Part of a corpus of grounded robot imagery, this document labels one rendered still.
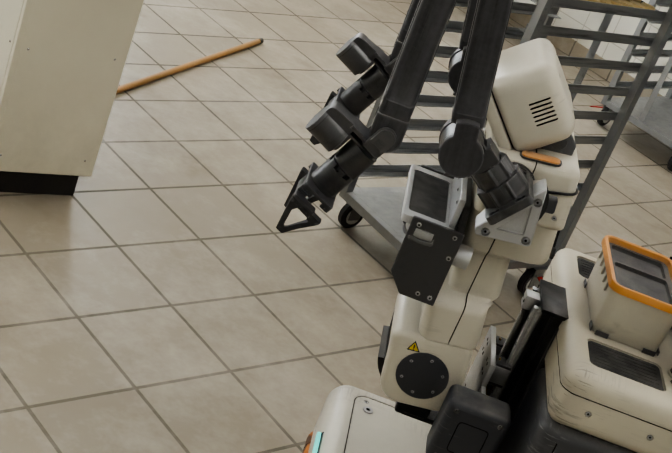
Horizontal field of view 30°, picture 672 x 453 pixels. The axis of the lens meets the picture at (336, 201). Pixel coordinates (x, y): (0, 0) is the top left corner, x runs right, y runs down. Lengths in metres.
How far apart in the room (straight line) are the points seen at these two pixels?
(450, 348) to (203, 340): 1.14
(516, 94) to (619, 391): 0.56
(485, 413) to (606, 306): 0.30
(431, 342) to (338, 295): 1.47
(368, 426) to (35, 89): 1.44
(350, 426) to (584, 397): 0.70
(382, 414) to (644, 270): 0.73
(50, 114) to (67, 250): 0.40
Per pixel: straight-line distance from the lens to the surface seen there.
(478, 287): 2.43
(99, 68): 3.69
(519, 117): 2.25
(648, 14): 4.06
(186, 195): 4.13
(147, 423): 3.08
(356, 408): 2.89
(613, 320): 2.42
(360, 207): 4.14
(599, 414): 2.33
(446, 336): 2.43
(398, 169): 4.29
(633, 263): 2.56
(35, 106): 3.69
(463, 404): 2.40
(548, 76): 2.23
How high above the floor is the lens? 1.84
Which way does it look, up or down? 24 degrees down
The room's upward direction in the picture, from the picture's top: 22 degrees clockwise
